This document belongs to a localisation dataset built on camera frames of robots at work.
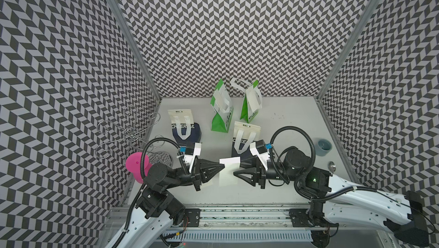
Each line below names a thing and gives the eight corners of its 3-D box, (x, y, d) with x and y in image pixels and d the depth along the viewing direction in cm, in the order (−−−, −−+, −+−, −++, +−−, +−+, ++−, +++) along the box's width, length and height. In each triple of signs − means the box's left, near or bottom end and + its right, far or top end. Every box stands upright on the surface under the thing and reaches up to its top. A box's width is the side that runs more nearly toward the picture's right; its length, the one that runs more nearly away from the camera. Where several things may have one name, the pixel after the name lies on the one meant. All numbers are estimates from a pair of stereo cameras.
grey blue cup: (314, 156, 94) (320, 150, 88) (310, 145, 98) (315, 138, 93) (328, 156, 94) (334, 150, 88) (323, 145, 98) (329, 138, 93)
